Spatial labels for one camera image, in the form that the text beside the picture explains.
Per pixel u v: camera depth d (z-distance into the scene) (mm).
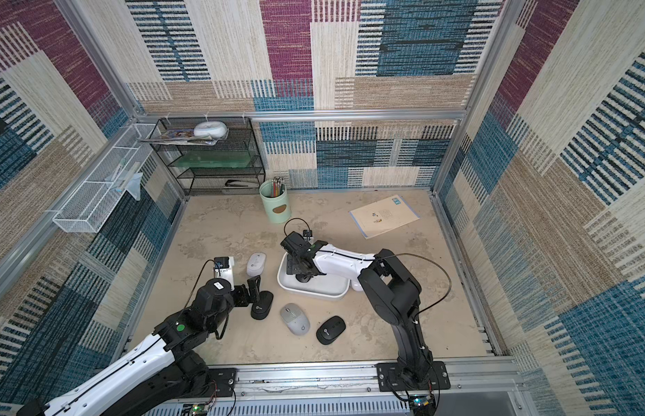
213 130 884
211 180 1191
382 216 1114
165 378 596
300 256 709
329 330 802
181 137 921
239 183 1106
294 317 827
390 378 729
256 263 959
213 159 981
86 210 702
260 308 849
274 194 1021
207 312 576
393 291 498
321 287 900
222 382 731
